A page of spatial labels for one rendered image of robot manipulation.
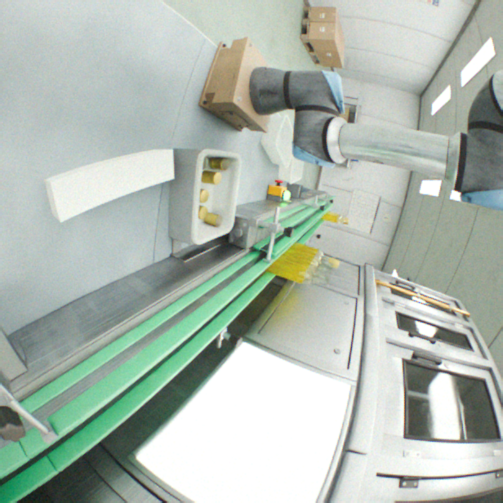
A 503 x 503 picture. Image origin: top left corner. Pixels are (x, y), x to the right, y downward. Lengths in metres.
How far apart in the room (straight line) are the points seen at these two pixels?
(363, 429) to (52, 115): 0.83
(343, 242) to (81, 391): 6.72
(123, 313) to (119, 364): 0.10
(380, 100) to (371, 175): 2.36
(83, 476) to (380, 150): 0.86
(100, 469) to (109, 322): 0.31
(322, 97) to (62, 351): 0.70
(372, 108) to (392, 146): 6.51
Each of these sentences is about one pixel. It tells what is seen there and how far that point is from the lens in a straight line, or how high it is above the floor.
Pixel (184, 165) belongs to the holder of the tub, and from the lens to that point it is 0.49.
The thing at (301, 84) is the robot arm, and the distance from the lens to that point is 0.57.
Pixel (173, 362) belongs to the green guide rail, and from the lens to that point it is 0.43.
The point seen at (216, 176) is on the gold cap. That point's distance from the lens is 0.56.
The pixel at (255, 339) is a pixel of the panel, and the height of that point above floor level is 1.02.
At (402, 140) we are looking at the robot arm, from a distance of 0.45.
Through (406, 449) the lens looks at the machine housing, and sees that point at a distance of 0.66.
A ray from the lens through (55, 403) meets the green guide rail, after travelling 0.36.
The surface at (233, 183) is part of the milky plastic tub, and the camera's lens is 0.60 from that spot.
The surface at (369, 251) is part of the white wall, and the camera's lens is 6.84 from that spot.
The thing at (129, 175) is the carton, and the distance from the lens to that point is 0.39.
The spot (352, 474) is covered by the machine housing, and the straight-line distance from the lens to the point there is 0.52.
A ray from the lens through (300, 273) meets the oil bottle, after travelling 0.69.
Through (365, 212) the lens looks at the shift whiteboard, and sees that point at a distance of 6.57.
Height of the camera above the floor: 1.14
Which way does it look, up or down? 22 degrees down
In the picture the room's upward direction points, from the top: 109 degrees clockwise
